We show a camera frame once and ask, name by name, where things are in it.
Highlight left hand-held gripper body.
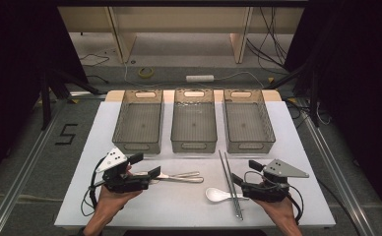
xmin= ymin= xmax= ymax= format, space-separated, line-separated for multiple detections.
xmin=95 ymin=147 xmax=151 ymax=195

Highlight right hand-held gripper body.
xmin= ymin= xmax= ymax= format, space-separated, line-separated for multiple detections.
xmin=240 ymin=158 xmax=310 ymax=203

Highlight metal chopstick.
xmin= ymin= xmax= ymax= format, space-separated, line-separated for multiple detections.
xmin=223 ymin=151 xmax=244 ymax=221
xmin=218 ymin=149 xmax=241 ymax=220

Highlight white ceramic spoon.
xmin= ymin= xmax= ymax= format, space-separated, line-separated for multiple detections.
xmin=205 ymin=187 xmax=250 ymax=203

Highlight smoky clear plastic bin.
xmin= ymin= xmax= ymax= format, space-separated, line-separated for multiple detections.
xmin=223 ymin=88 xmax=277 ymax=154
xmin=111 ymin=88 xmax=164 ymax=155
xmin=170 ymin=88 xmax=219 ymax=154

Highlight person's right hand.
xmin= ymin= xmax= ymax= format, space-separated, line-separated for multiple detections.
xmin=252 ymin=196 xmax=299 ymax=228

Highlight person's left hand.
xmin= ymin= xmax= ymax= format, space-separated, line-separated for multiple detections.
xmin=94 ymin=187 xmax=144 ymax=221

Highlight black metal stand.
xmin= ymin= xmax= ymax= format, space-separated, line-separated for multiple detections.
xmin=40 ymin=68 xmax=102 ymax=131
xmin=264 ymin=62 xmax=322 ymax=128

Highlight yellow tape roll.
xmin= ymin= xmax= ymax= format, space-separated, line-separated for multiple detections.
xmin=138 ymin=66 xmax=156 ymax=80

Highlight white power strip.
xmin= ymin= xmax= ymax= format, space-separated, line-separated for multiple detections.
xmin=185 ymin=74 xmax=216 ymax=84

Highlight black curtain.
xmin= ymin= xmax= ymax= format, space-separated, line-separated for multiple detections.
xmin=0 ymin=0 xmax=89 ymax=193
xmin=284 ymin=0 xmax=382 ymax=227

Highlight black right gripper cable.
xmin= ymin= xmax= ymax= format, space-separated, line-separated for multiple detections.
xmin=242 ymin=170 xmax=305 ymax=226

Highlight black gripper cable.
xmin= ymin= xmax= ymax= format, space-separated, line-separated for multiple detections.
xmin=80 ymin=156 xmax=107 ymax=218
xmin=242 ymin=170 xmax=305 ymax=226

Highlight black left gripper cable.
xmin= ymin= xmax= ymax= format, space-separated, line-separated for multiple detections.
xmin=80 ymin=156 xmax=107 ymax=218

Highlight tangled floor cables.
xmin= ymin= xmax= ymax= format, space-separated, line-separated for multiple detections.
xmin=286 ymin=97 xmax=332 ymax=128

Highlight aluminium floor rail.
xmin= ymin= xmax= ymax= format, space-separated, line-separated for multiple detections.
xmin=296 ymin=97 xmax=379 ymax=236
xmin=0 ymin=97 xmax=69 ymax=236

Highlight thin black floor cable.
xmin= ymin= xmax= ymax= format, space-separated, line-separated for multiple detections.
xmin=79 ymin=53 xmax=110 ymax=68

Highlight light wooden shelf frame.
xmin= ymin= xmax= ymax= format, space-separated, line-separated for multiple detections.
xmin=57 ymin=6 xmax=305 ymax=65

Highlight black cable bundle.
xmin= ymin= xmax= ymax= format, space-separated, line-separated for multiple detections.
xmin=246 ymin=6 xmax=289 ymax=72

